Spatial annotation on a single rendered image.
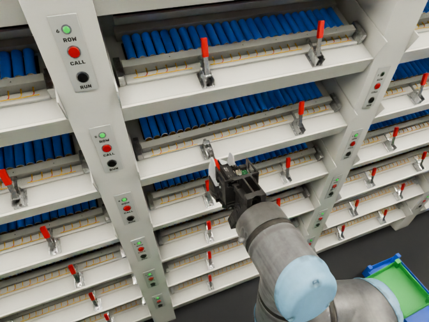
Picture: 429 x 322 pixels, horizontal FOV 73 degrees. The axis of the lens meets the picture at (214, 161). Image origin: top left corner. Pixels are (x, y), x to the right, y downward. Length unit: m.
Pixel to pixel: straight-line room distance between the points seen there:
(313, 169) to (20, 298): 1.00
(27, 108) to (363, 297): 0.67
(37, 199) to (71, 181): 0.08
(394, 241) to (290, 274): 1.56
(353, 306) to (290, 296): 0.17
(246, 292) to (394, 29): 1.24
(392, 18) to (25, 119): 0.78
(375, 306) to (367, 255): 1.26
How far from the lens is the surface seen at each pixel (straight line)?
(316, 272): 0.44
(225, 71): 0.66
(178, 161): 0.73
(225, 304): 1.55
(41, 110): 0.62
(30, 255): 0.93
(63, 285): 1.09
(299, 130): 0.83
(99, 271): 1.06
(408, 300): 1.70
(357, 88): 0.89
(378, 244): 1.92
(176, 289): 1.41
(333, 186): 1.14
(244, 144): 0.78
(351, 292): 0.58
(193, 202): 0.89
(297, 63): 0.73
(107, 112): 0.59
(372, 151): 1.20
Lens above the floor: 1.46
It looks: 44 degrees down
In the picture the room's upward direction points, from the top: straight up
